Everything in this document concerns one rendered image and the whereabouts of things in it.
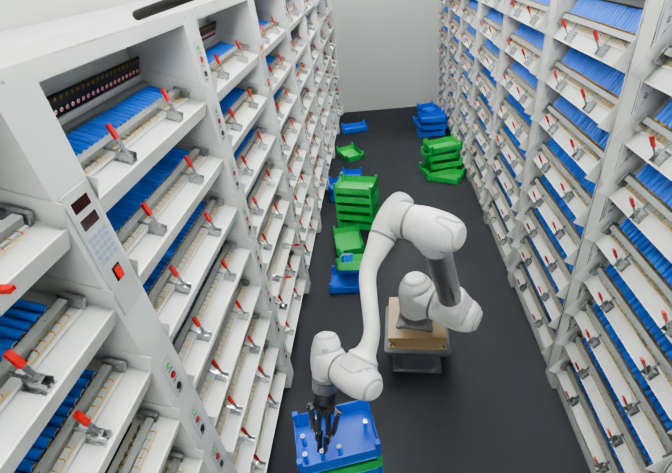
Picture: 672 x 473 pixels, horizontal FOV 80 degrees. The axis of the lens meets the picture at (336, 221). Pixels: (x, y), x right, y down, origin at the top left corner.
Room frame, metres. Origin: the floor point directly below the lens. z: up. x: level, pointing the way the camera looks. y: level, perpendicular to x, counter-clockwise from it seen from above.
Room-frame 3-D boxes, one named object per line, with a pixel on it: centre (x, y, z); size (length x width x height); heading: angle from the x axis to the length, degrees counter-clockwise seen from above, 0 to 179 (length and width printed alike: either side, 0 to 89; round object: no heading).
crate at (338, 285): (2.04, -0.06, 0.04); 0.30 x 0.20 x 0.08; 81
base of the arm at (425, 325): (1.43, -0.34, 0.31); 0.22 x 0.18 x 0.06; 160
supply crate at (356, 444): (0.84, 0.11, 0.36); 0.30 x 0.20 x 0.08; 96
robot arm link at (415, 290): (1.41, -0.34, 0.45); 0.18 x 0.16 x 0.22; 47
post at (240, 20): (2.06, 0.34, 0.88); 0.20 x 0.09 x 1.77; 81
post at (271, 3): (2.75, 0.23, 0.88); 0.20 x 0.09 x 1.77; 81
